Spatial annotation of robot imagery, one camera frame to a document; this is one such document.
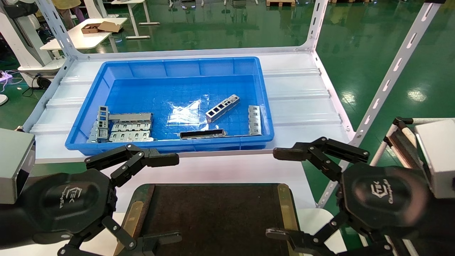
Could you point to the clear plastic bag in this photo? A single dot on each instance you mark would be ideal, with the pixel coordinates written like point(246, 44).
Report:
point(185, 113)

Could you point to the white desk with legs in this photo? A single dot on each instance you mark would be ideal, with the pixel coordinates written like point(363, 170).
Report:
point(133, 17)

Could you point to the dark long metal part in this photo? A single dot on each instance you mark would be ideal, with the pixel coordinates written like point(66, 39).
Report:
point(202, 134)

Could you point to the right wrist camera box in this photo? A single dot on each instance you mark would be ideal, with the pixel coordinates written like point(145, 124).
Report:
point(439, 156)

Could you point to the grey slotted metal bracket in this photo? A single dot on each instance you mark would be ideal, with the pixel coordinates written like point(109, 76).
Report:
point(254, 121)

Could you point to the small grey metal plate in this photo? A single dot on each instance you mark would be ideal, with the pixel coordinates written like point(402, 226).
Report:
point(93, 134)

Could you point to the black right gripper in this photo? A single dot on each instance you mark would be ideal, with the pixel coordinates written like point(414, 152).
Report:
point(385, 197)

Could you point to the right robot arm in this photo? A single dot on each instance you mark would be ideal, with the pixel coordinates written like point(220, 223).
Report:
point(439, 227)

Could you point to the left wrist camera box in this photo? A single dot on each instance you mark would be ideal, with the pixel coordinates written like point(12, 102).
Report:
point(12, 160)

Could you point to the open cardboard box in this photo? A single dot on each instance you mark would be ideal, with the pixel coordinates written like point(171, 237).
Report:
point(101, 27)

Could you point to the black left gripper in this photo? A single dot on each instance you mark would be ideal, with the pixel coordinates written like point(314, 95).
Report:
point(67, 204)

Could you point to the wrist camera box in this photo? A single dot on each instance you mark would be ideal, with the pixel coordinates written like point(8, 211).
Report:
point(12, 160)
point(439, 156)

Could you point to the grey metal part square holes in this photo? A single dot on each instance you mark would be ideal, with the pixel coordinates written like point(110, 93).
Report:
point(222, 107)

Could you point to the white metal shelf rack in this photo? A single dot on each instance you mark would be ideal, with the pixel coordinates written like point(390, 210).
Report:
point(302, 99)

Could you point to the long grey metal channel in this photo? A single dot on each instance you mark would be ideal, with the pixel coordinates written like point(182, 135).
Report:
point(131, 117)

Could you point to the white table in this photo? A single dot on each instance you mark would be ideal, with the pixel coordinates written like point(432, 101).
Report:
point(83, 37)

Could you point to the upright grey metal bracket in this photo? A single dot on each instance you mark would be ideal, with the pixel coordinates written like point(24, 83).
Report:
point(103, 121)

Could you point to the blue plastic bin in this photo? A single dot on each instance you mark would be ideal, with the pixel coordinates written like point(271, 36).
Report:
point(177, 89)

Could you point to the wooden pallet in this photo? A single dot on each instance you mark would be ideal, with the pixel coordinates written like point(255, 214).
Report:
point(280, 3)

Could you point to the white machine pedestal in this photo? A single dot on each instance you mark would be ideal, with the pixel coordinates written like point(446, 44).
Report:
point(25, 42)

